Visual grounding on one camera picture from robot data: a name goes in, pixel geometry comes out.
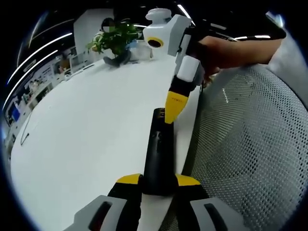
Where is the grey mesh office chair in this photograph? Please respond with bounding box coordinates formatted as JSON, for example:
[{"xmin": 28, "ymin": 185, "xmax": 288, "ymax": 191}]
[{"xmin": 158, "ymin": 64, "xmax": 308, "ymax": 231}]

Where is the black remote control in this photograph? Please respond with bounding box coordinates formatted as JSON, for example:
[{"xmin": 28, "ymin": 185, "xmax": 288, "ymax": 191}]
[{"xmin": 142, "ymin": 107, "xmax": 178, "ymax": 196}]

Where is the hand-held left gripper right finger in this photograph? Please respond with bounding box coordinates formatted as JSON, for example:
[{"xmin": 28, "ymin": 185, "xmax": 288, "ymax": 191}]
[{"xmin": 173, "ymin": 173, "xmax": 244, "ymax": 231}]

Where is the clear glass jar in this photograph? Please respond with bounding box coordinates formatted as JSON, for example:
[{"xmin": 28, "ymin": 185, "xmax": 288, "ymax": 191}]
[{"xmin": 135, "ymin": 43, "xmax": 154, "ymax": 60}]

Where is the green potted plant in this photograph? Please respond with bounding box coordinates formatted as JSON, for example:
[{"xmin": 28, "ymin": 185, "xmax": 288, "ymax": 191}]
[{"xmin": 86, "ymin": 23, "xmax": 143, "ymax": 58}]

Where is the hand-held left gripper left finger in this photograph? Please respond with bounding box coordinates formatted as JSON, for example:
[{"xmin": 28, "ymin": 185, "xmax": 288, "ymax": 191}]
[{"xmin": 72, "ymin": 173, "xmax": 144, "ymax": 231}]

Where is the person's right hand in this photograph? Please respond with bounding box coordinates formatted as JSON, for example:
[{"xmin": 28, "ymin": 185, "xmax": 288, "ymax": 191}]
[{"xmin": 195, "ymin": 38, "xmax": 222, "ymax": 78}]

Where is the dark plant stand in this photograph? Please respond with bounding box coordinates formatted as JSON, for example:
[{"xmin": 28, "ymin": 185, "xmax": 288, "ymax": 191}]
[{"xmin": 103, "ymin": 51, "xmax": 132, "ymax": 67}]

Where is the black cable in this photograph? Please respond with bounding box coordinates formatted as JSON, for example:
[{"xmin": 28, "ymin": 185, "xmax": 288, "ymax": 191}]
[{"xmin": 20, "ymin": 112, "xmax": 34, "ymax": 145}]

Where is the ceiling light strip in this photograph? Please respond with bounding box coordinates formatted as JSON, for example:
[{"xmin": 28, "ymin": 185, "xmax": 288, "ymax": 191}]
[
  {"xmin": 7, "ymin": 32, "xmax": 73, "ymax": 85},
  {"xmin": 2, "ymin": 49, "xmax": 59, "ymax": 110}
]

